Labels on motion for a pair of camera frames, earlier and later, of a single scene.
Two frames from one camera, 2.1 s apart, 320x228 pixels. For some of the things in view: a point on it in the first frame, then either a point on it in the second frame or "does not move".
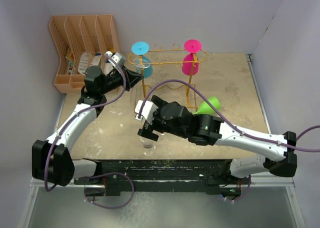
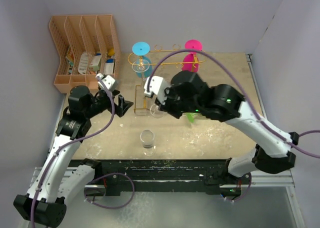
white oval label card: [83, 62] does not move
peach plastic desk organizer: [81, 42] does not move
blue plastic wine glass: [144, 65] does not move
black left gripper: [133, 78] to [122, 104]
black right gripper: [147, 131] to [169, 91]
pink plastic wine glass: [190, 61] does not move
